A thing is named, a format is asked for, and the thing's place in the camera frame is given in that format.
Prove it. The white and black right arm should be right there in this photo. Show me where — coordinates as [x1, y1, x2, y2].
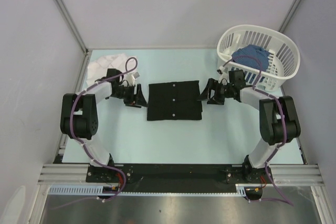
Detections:
[197, 70, 301, 183]

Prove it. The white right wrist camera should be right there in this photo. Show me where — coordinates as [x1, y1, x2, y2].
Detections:
[217, 66, 227, 75]

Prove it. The blue crumpled shirt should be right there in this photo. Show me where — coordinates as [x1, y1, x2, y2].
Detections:
[232, 45, 270, 71]

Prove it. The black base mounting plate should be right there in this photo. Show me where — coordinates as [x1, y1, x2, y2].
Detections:
[86, 163, 274, 200]

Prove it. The folded white shirt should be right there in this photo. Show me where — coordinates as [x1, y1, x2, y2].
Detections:
[86, 54, 137, 86]

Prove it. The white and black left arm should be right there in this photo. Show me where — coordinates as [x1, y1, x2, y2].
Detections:
[60, 68, 148, 182]

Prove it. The black long sleeve shirt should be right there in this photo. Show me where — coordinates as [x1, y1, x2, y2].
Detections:
[147, 80, 203, 121]

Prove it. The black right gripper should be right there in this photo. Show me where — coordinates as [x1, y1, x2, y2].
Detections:
[197, 78, 234, 105]

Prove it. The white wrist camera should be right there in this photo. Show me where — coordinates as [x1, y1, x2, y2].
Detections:
[217, 66, 227, 75]
[127, 72, 140, 86]

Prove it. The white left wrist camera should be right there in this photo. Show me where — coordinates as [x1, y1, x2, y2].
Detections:
[127, 72, 140, 86]

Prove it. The white slotted cable duct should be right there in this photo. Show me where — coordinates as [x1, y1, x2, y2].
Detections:
[48, 184, 262, 197]

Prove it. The white plastic laundry basket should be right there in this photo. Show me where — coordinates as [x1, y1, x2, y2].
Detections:
[216, 25, 300, 92]

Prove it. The aluminium frame rail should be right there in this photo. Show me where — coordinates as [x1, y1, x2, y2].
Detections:
[37, 164, 324, 186]

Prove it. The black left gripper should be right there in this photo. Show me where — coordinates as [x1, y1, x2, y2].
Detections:
[111, 84, 148, 108]

